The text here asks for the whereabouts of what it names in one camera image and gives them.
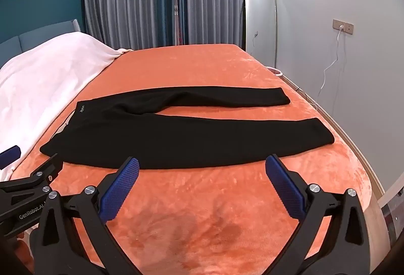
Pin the white blanket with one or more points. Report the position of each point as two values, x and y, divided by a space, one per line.
47 79

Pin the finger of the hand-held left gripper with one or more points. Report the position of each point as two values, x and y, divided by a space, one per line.
41 172
9 156

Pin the beige wall socket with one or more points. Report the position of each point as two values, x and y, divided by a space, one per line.
343 26

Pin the blue upholstered headboard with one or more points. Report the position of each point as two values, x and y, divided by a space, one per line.
31 37

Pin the orange plush blanket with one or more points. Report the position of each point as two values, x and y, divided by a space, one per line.
221 205

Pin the standing mirror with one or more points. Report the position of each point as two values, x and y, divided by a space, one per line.
260 26

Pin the black pants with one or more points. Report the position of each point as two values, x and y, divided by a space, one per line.
176 142

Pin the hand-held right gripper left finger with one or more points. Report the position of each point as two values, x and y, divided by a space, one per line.
121 186

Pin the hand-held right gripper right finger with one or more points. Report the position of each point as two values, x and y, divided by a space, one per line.
284 186

